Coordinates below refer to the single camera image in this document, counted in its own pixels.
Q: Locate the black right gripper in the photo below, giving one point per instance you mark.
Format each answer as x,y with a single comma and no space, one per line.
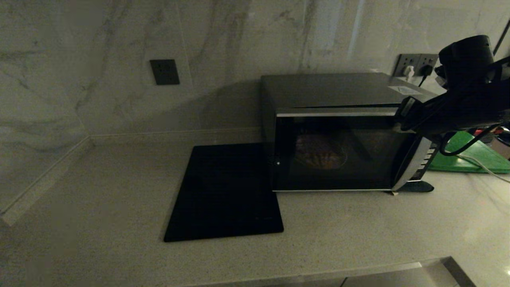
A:
428,115

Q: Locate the purple plastic plate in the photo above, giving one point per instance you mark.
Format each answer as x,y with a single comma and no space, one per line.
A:
320,153

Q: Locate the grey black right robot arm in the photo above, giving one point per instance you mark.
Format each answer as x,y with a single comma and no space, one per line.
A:
474,91

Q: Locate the silver black microwave oven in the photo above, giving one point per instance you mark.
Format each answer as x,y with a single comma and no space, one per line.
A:
338,88

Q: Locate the white power plug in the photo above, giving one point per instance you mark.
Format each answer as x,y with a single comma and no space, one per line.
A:
408,72

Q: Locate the black power plug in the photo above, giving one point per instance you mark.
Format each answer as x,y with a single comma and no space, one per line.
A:
425,71

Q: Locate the black foam pad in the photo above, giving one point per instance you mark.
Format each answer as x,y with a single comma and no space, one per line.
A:
414,187

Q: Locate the green plastic cutting board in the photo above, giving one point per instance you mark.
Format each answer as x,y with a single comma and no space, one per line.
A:
478,159

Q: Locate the white cabinet front panel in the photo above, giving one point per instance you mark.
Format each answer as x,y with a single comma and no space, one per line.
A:
398,279

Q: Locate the black glass induction cooktop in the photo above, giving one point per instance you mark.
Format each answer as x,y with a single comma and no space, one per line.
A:
223,195

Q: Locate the dark double wall socket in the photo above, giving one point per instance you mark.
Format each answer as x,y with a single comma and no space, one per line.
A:
414,59

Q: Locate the dark single wall socket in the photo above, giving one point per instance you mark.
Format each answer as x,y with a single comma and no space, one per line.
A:
164,71

